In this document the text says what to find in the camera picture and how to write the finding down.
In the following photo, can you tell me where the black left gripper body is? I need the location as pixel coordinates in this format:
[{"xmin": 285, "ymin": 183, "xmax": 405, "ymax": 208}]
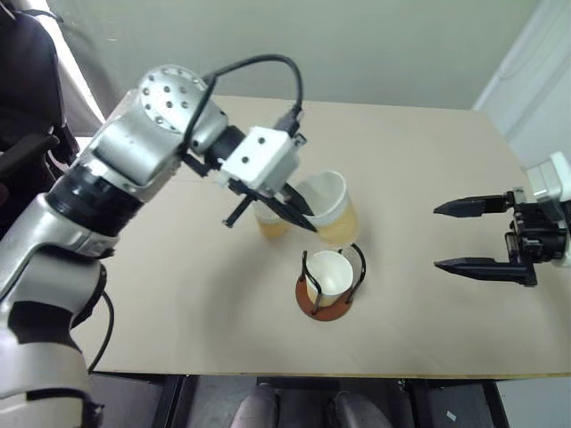
[{"xmin": 221, "ymin": 177, "xmax": 289, "ymax": 230}]

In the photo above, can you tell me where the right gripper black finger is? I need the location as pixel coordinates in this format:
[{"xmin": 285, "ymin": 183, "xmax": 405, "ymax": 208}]
[
  {"xmin": 433, "ymin": 193, "xmax": 515, "ymax": 220},
  {"xmin": 434, "ymin": 255, "xmax": 538, "ymax": 288}
]

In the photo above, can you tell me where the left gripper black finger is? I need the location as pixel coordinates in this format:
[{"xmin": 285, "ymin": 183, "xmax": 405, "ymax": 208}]
[
  {"xmin": 261, "ymin": 195, "xmax": 319, "ymax": 235},
  {"xmin": 283, "ymin": 182, "xmax": 314, "ymax": 215}
]

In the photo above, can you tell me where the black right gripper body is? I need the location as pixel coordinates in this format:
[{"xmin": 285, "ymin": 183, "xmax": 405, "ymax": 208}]
[{"xmin": 504, "ymin": 188, "xmax": 569, "ymax": 269}]

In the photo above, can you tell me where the white and yellow paper cup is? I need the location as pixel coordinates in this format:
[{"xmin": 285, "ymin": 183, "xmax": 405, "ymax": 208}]
[
  {"xmin": 297, "ymin": 169, "xmax": 360, "ymax": 248},
  {"xmin": 252, "ymin": 202, "xmax": 292, "ymax": 241},
  {"xmin": 304, "ymin": 251, "xmax": 356, "ymax": 310}
]

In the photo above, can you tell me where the white draped cloth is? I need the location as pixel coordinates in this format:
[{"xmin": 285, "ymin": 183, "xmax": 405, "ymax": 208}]
[{"xmin": 46, "ymin": 12, "xmax": 109, "ymax": 137}]

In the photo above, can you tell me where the black chair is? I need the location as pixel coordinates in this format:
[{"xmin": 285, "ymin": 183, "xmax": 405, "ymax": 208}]
[{"xmin": 0, "ymin": 0, "xmax": 80, "ymax": 244}]

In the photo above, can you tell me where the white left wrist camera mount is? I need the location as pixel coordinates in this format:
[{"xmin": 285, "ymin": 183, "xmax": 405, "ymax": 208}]
[{"xmin": 220, "ymin": 126, "xmax": 301, "ymax": 198}]

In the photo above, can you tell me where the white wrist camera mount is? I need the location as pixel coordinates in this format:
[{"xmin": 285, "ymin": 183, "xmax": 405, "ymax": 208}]
[
  {"xmin": 525, "ymin": 151, "xmax": 571, "ymax": 224},
  {"xmin": 220, "ymin": 126, "xmax": 301, "ymax": 198}
]

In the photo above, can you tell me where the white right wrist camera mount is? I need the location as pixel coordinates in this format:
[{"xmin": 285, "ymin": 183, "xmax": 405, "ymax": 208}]
[{"xmin": 525, "ymin": 151, "xmax": 571, "ymax": 224}]

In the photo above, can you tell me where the black wire cup holder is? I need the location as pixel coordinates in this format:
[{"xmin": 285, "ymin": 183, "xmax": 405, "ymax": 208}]
[{"xmin": 294, "ymin": 243, "xmax": 368, "ymax": 322}]

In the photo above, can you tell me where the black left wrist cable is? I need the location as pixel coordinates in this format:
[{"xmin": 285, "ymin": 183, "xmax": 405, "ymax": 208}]
[{"xmin": 180, "ymin": 53, "xmax": 307, "ymax": 157}]

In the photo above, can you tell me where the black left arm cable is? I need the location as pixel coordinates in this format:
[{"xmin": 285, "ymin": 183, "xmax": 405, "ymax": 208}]
[{"xmin": 87, "ymin": 288, "xmax": 116, "ymax": 375}]

